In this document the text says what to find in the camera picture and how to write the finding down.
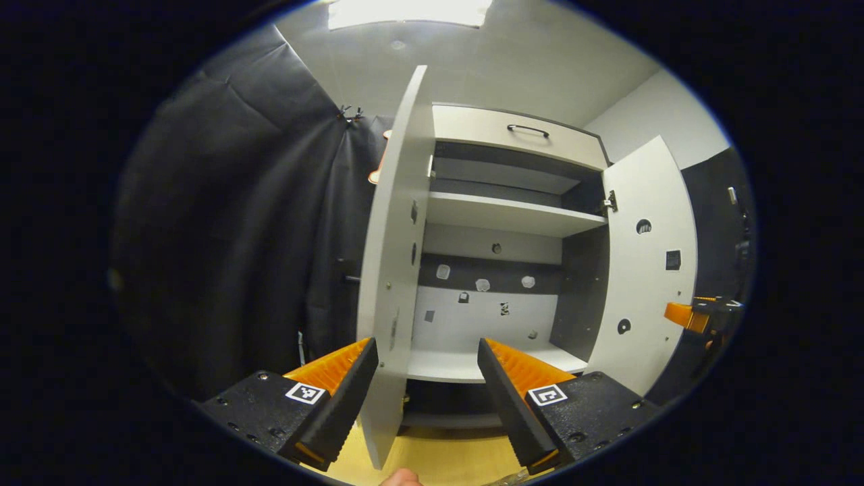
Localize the white grey cabinet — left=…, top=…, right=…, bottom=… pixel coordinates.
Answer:
left=404, top=101, right=614, bottom=434

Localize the white cabinet door camera sticker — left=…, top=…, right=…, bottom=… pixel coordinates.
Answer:
left=356, top=65, right=437, bottom=470

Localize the black tripod stand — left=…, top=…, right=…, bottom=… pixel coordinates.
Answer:
left=726, top=185, right=755, bottom=299

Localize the white cabinet door cat sticker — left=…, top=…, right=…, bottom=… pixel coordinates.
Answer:
left=583, top=135, right=699, bottom=398

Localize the black backdrop cloth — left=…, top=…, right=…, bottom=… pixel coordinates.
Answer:
left=111, top=26, right=396, bottom=402

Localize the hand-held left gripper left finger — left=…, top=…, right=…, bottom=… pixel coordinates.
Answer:
left=192, top=337, right=379, bottom=472

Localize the white cabinet shelf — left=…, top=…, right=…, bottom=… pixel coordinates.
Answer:
left=427, top=191, right=609, bottom=239

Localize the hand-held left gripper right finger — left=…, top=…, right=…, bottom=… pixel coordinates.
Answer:
left=477, top=337, right=662, bottom=476

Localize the ceiling light panel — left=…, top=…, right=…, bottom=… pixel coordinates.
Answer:
left=327, top=0, right=494, bottom=30

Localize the white cabinet drawer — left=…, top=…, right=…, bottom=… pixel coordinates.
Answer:
left=432, top=103, right=610, bottom=171

